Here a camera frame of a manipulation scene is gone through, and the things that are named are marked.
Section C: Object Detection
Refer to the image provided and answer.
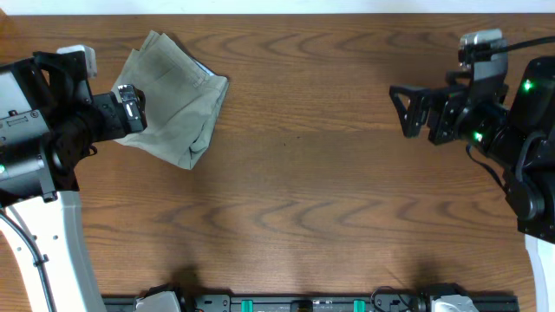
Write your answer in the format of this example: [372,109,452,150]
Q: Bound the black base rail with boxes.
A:
[102,283,519,312]

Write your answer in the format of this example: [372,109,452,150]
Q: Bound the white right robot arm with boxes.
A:
[389,56,554,311]

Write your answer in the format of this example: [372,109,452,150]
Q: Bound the khaki shorts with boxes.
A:
[112,30,229,170]

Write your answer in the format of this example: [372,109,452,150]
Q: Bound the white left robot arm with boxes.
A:
[1,82,147,311]

